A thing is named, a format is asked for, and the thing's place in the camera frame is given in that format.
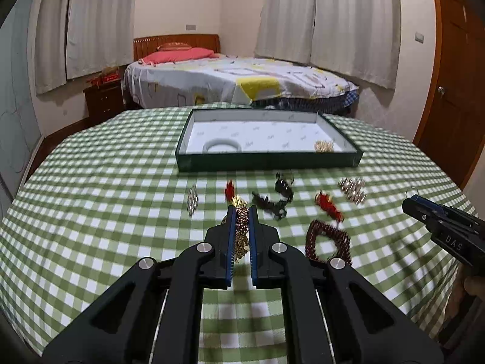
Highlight black cord bracelet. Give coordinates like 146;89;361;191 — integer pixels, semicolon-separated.
273;172;295;201

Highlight green jewelry box tray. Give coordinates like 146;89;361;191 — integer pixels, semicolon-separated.
175;108;364;172

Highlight red patterned pillow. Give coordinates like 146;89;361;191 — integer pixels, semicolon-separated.
156;42;192;52

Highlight dark wooden nightstand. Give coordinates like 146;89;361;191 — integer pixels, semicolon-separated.
83;81;125;126

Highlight person's right hand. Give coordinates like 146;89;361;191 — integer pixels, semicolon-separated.
464;274;485;297

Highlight green checked tablecloth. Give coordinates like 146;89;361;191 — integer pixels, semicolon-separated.
0;103;479;364

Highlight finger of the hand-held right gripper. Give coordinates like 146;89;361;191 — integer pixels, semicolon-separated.
402;198;436;232
412;195;476;224

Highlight pearl and gold brooch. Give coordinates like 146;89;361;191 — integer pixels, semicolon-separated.
337;176;367;206

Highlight printed white bedspread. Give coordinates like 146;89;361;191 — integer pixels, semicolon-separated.
123;56;359;109

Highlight silver rhinestone brooch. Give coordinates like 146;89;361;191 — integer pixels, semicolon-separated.
187;184;201;217

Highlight frosted glass wardrobe door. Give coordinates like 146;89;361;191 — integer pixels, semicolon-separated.
0;0;43;201

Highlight brown wooden door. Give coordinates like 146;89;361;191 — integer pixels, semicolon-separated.
412;0;485;190

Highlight red and gold earring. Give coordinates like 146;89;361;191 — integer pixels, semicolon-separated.
223;179;245;206

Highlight gold chain necklace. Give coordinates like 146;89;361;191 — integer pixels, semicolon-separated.
222;205;253;266

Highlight red boxes on nightstand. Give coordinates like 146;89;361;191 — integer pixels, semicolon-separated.
86;66;121;87

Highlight pink pillow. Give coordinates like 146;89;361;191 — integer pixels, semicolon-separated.
138;47;220;65

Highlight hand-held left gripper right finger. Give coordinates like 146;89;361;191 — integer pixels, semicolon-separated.
248;205;444;364

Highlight wooden bed headboard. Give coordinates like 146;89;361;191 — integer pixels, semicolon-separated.
133;34;221;61

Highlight narrow white curtain panel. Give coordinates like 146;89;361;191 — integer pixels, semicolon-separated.
254;0;317;65
34;0;76;95

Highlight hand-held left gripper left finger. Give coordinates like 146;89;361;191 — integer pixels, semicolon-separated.
42;205;238;364

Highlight white jade bangle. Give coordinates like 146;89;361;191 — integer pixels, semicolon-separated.
203;138;243;154

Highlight dark red beaded bracelet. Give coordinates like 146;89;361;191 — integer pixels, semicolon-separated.
304;218;353;264

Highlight red tassel ornament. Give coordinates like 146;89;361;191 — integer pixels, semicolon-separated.
314;190;346;224

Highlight black hair clips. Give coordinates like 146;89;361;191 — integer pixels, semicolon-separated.
252;191;289;221

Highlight wide white curtain panel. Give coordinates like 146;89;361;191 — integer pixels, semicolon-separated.
311;0;402;91
66;0;139;80

